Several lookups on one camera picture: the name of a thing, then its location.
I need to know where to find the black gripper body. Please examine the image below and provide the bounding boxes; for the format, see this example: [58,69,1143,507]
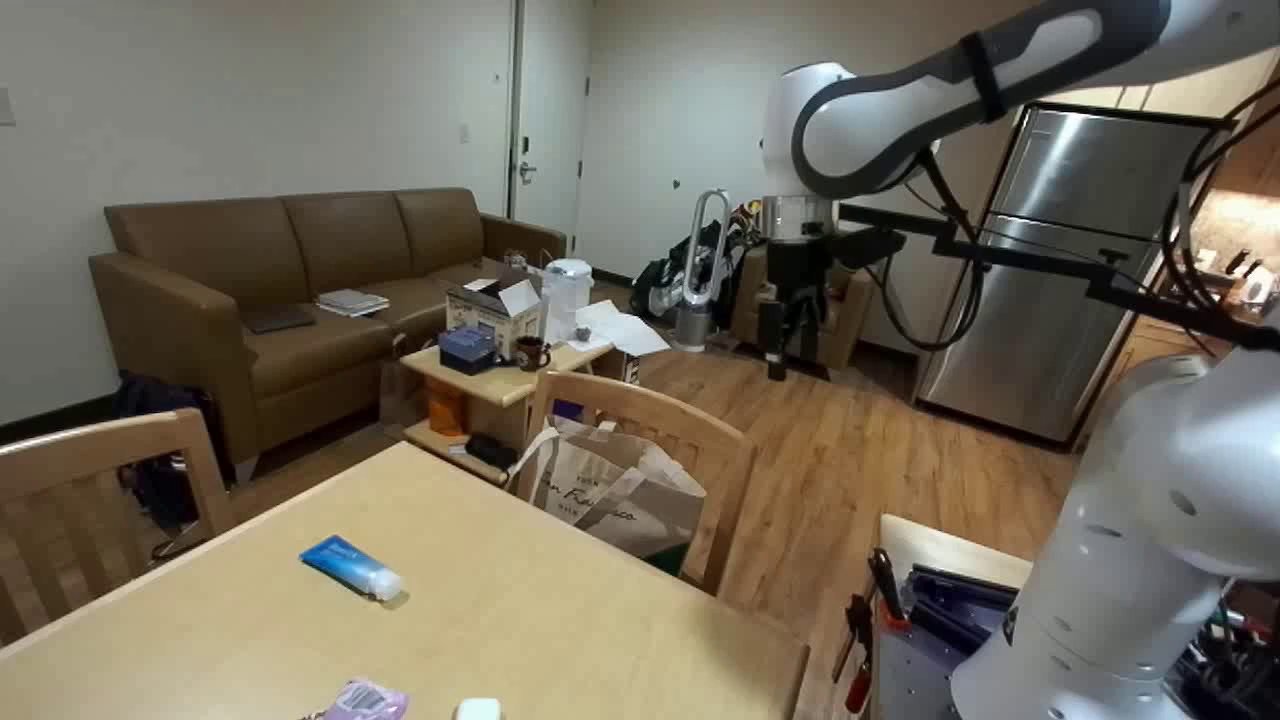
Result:
[767,237,839,359]

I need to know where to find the wooden chair holding bag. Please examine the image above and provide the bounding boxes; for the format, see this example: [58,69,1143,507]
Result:
[511,370,759,598]

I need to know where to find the black bag beside sofa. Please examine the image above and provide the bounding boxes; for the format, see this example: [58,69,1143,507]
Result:
[113,378,237,535]

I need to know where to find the silver bladeless fan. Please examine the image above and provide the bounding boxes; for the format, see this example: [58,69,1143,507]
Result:
[672,190,742,352]

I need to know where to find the black backpack by fan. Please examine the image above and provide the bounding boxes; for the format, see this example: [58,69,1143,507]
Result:
[630,237,695,323]

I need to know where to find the white loose papers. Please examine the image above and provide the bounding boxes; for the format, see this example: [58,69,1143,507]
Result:
[572,299,672,359]

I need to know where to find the white plastic jug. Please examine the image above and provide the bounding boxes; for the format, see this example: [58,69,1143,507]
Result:
[536,255,596,352]

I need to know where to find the stainless steel refrigerator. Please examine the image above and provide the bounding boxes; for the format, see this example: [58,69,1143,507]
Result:
[916,102,1225,453]

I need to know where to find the light wooden coffee table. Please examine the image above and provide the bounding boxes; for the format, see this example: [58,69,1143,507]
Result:
[395,338,615,489]

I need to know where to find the open cardboard box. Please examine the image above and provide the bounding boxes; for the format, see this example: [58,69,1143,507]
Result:
[444,271,549,358]

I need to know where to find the dark blue small box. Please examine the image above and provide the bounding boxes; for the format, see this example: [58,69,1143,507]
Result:
[435,323,501,378]

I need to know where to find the white room door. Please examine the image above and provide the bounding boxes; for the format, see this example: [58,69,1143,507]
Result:
[507,0,596,246]

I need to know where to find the grey tool bin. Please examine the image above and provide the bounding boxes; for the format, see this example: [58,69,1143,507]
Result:
[871,565,1034,720]

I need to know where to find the white book on sofa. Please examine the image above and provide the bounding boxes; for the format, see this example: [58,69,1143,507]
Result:
[318,286,392,323]

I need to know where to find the blue tube with white cap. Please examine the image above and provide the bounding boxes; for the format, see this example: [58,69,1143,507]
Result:
[295,533,413,611]

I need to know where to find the dark flat laptop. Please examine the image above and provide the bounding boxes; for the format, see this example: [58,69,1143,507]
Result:
[237,299,319,338]

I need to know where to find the purple patterned packet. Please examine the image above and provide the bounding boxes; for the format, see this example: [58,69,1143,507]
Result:
[318,676,413,720]

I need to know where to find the brown leather sofa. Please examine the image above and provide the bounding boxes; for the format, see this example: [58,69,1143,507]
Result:
[88,183,572,473]

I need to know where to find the wooden slatted chair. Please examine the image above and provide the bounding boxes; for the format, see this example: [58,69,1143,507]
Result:
[0,405,232,652]

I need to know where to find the black handled screwdriver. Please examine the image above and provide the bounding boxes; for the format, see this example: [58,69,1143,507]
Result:
[868,544,914,627]

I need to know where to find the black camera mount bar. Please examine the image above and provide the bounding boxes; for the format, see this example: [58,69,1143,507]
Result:
[838,202,1280,352]

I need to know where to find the red handled tool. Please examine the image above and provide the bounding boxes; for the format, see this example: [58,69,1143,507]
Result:
[838,593,886,717]

